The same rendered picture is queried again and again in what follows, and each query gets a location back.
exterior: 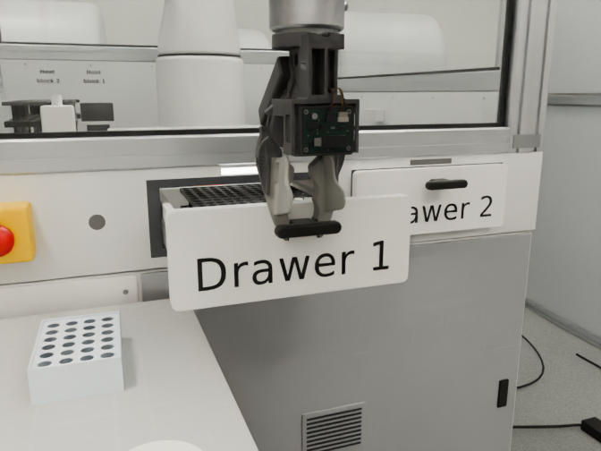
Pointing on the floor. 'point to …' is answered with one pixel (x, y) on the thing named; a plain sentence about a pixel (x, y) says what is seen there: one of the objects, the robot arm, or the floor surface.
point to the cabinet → (356, 349)
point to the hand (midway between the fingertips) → (300, 225)
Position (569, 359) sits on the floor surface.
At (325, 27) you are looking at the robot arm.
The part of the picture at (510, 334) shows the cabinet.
